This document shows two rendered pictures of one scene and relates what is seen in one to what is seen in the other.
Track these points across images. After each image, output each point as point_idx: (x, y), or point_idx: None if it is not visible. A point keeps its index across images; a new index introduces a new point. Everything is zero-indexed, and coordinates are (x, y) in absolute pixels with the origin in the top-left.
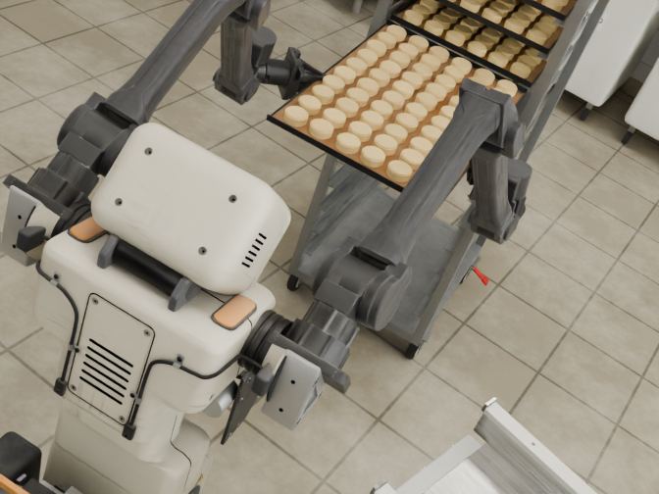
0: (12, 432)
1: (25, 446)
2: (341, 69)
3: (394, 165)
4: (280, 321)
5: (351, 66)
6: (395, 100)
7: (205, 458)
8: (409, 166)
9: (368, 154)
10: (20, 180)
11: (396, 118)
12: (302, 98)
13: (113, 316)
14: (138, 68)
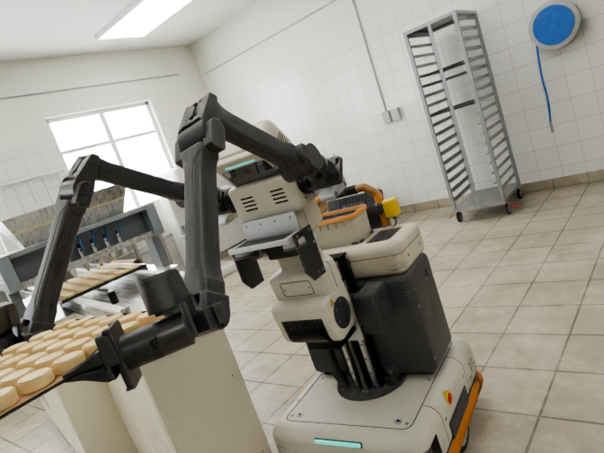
0: (368, 295)
1: (359, 294)
2: (36, 375)
3: (84, 320)
4: (228, 189)
5: (12, 386)
6: (2, 371)
7: (274, 304)
8: (68, 325)
9: (102, 316)
10: (333, 156)
11: (27, 356)
12: (131, 324)
13: None
14: (276, 137)
